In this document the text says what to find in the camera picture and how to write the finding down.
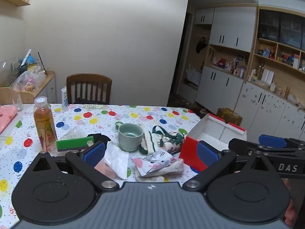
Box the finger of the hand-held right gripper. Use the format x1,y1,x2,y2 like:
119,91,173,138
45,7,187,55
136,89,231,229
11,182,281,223
258,134,305,148
228,138,305,159

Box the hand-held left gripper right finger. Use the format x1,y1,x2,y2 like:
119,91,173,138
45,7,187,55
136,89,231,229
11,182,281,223
182,140,277,193

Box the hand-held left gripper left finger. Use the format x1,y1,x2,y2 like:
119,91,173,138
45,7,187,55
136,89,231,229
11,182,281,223
30,141,120,193

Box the red and white cardboard box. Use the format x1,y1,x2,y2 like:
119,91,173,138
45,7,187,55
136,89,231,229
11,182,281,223
179,113,247,172

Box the cream tote bag green handles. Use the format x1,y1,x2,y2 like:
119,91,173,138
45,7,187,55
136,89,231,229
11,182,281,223
152,125,187,154

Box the pink cloth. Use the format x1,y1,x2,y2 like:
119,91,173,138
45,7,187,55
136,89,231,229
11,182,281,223
0,105,18,134

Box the person's right hand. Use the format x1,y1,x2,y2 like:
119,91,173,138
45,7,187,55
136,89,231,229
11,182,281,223
282,179,296,228

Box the crumpled white tissue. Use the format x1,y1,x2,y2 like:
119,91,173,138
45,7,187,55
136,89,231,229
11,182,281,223
104,141,130,180

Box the green and black flat box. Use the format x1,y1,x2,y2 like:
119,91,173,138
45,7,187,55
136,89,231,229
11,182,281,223
55,135,111,152

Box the clear glitter plastic bag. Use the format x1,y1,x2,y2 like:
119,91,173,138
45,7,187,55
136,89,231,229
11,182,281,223
58,125,86,141

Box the golden cardboard box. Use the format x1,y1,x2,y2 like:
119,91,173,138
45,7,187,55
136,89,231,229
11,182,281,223
216,108,243,126

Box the balloon print tablecloth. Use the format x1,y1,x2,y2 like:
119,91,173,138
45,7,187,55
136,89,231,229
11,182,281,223
0,104,203,222

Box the pale green mug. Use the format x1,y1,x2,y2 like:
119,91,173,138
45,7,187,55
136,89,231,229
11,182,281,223
115,122,144,152

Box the dark cloth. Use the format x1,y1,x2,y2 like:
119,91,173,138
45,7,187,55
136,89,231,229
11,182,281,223
74,97,109,105

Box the crumpled pink white snack packet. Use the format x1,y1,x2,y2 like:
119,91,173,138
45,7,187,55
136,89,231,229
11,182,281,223
131,149,175,176

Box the white green-striped sock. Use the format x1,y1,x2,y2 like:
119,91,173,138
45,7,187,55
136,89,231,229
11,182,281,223
139,131,158,155

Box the tea bottle with white cap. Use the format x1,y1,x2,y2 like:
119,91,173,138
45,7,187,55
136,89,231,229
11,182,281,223
33,96,58,154

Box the white tube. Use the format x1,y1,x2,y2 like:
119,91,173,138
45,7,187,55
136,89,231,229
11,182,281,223
61,86,69,111

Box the brown wooden chair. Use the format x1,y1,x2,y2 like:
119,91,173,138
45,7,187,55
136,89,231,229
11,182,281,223
66,73,112,105

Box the white plastic bag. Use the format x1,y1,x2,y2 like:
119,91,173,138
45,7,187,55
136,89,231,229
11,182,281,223
186,64,203,86

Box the wooden side cabinet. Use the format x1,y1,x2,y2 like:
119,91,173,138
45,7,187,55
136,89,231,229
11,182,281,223
0,71,56,105

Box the clutter of small counter items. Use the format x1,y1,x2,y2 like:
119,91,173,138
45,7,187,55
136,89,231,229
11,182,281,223
210,50,250,77

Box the row of colourful shelf boxes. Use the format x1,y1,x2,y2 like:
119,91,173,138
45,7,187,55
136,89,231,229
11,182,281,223
258,45,305,71

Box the clear drinking glass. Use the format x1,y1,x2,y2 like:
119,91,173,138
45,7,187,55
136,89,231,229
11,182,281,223
10,82,24,111

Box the clear plastic bag with items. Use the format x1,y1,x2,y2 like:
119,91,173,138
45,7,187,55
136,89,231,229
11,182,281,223
14,64,46,92

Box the black stick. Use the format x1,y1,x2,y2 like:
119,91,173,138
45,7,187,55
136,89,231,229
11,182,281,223
38,52,48,77

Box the black hanging bag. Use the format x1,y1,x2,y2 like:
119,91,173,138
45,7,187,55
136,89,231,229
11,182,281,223
196,37,207,53

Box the grey storage bins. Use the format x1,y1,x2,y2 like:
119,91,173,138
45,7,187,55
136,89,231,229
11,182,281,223
258,10,305,50

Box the white stick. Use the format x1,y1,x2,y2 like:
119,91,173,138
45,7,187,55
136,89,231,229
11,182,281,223
20,49,32,67

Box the clear plastic jar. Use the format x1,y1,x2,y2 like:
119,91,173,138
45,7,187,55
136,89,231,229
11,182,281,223
0,57,21,87

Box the white and wood wall cabinet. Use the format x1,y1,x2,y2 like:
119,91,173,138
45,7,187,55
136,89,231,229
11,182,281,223
194,3,305,139

